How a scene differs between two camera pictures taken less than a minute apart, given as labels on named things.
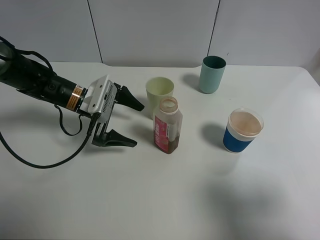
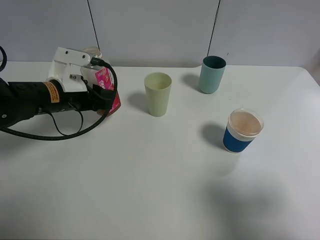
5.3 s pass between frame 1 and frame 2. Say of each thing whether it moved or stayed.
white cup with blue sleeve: stayed
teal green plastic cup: stayed
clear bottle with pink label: moved
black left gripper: moved
